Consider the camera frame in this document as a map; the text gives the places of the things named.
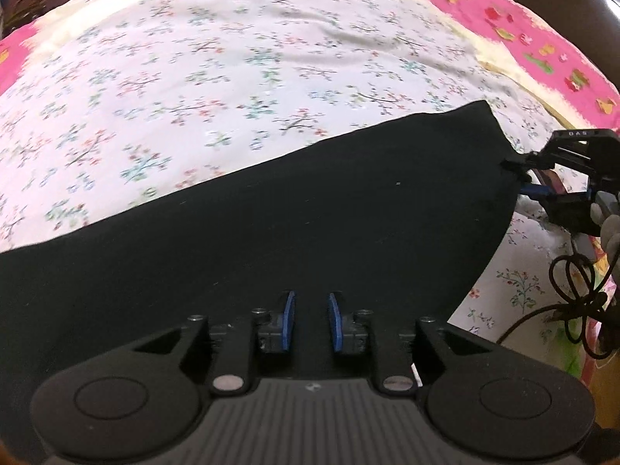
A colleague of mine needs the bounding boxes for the brown handbag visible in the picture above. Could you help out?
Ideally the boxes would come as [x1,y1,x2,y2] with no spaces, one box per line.
[0,0,54,40]

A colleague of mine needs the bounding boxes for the floral bed sheet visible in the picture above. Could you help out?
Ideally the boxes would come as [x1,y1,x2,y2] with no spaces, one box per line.
[0,0,608,350]

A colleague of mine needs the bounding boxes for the person's right hand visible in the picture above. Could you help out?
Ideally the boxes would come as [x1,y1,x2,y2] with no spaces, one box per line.
[591,191,620,282]

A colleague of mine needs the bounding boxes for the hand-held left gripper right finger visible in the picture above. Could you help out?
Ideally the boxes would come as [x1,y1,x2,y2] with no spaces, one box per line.
[329,293,492,395]

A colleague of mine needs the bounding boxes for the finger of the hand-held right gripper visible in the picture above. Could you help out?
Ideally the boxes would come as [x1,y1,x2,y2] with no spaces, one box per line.
[519,185,596,236]
[501,130,604,177]

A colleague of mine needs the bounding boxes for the black cable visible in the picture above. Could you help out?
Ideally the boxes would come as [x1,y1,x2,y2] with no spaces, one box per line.
[499,252,618,362]

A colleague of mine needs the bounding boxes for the black pants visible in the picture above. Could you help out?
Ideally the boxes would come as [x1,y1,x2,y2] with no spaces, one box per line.
[0,101,530,465]

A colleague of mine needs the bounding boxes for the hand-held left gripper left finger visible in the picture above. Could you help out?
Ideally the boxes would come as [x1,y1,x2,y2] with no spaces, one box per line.
[133,291,295,395]

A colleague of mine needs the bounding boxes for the pink and cream printed blanket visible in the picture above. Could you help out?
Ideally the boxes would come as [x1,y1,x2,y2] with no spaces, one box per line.
[0,0,620,388]

